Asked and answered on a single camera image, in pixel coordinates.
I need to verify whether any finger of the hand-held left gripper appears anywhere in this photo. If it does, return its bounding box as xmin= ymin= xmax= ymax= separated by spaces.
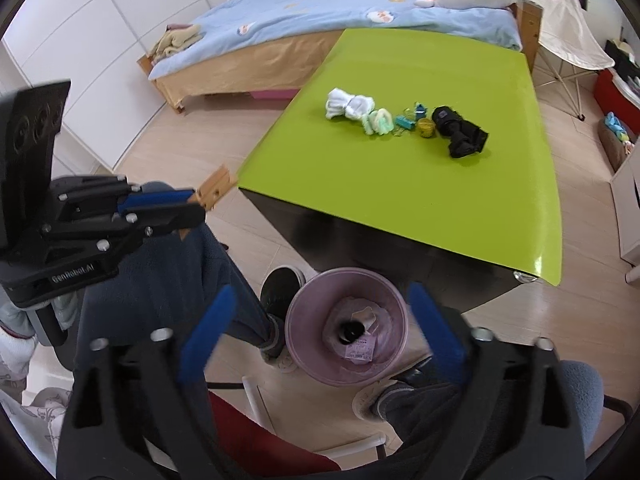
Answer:
xmin=41 ymin=204 xmax=207 ymax=262
xmin=51 ymin=175 xmax=200 ymax=222

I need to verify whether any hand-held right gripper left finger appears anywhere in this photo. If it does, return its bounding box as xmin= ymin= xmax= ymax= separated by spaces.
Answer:
xmin=56 ymin=284 xmax=238 ymax=480

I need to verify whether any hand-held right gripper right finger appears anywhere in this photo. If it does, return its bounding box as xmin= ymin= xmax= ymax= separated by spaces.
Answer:
xmin=409 ymin=284 xmax=587 ymax=480

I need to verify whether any pink plastic waste bin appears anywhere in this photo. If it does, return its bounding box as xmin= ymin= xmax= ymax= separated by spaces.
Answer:
xmin=285 ymin=267 xmax=410 ymax=388

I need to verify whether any black sock bundle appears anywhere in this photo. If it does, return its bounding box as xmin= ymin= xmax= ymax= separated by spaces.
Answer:
xmin=431 ymin=105 xmax=490 ymax=159

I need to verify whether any green white sock bundle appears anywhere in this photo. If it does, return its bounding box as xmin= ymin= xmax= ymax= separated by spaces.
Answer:
xmin=362 ymin=107 xmax=397 ymax=137

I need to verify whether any person's left forearm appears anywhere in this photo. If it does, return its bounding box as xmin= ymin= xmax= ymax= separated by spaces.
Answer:
xmin=0 ymin=292 xmax=38 ymax=391

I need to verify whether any wooden slat with holes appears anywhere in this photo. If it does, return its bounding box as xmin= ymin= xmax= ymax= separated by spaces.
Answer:
xmin=197 ymin=165 xmax=238 ymax=211

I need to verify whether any person's left leg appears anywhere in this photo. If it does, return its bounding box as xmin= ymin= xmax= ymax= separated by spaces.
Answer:
xmin=77 ymin=180 xmax=285 ymax=361

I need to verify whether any person's leg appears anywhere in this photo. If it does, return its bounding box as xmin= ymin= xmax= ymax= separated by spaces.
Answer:
xmin=77 ymin=180 xmax=285 ymax=361
xmin=372 ymin=355 xmax=481 ymax=480

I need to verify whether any white crumpled paper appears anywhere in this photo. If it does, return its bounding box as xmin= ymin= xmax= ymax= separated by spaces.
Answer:
xmin=350 ymin=306 xmax=379 ymax=333

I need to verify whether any pink white receipt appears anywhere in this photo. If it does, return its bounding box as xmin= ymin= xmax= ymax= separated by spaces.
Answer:
xmin=344 ymin=337 xmax=376 ymax=363

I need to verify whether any person's right leg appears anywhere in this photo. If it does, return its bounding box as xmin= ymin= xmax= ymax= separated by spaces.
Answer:
xmin=372 ymin=355 xmax=481 ymax=480

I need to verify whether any person's left shoe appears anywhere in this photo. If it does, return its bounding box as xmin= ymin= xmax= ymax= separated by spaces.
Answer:
xmin=260 ymin=266 xmax=307 ymax=373

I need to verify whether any person's shoe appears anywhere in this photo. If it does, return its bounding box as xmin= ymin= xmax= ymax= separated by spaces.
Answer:
xmin=260 ymin=266 xmax=307 ymax=373
xmin=352 ymin=379 xmax=401 ymax=421

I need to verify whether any person's right shoe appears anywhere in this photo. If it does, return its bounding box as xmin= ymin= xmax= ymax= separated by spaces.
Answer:
xmin=352 ymin=379 xmax=401 ymax=421

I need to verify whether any red cloth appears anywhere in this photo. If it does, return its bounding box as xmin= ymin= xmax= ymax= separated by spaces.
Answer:
xmin=207 ymin=390 xmax=343 ymax=478

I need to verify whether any white wardrobe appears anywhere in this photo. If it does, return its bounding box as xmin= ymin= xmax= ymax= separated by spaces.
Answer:
xmin=0 ymin=0 xmax=211 ymax=171

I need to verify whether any wooden bed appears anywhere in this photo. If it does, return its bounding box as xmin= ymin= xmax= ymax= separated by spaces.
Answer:
xmin=137 ymin=0 xmax=543 ymax=113

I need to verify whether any green table mat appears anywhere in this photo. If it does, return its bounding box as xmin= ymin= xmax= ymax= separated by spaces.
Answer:
xmin=237 ymin=27 xmax=563 ymax=313

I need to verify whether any grey office chair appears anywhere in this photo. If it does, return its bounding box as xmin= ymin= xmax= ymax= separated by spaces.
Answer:
xmin=557 ymin=360 xmax=633 ymax=461

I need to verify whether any beige folded towel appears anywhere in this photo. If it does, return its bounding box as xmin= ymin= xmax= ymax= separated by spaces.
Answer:
xmin=150 ymin=24 xmax=202 ymax=58

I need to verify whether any person's printed white clothing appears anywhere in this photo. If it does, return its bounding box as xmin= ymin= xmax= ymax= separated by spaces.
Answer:
xmin=0 ymin=387 xmax=73 ymax=466

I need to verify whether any white drawer cabinet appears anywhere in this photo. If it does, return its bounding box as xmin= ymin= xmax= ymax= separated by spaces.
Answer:
xmin=610 ymin=145 xmax=640 ymax=283

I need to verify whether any blue printed blanket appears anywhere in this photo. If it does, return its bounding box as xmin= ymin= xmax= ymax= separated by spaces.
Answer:
xmin=150 ymin=0 xmax=523 ymax=78

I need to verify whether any grey pet bed with toys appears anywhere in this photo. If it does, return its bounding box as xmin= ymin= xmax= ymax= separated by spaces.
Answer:
xmin=597 ymin=112 xmax=640 ymax=173

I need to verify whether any red storage box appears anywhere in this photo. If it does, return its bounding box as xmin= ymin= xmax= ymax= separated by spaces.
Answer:
xmin=594 ymin=67 xmax=640 ymax=121

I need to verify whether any black bag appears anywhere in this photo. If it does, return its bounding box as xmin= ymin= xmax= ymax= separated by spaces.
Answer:
xmin=604 ymin=39 xmax=640 ymax=77

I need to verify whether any white folding chair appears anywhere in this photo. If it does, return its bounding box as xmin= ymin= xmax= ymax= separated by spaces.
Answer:
xmin=500 ymin=0 xmax=616 ymax=122

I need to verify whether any white tube frame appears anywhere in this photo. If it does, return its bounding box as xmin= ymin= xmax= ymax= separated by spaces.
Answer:
xmin=241 ymin=375 xmax=387 ymax=461

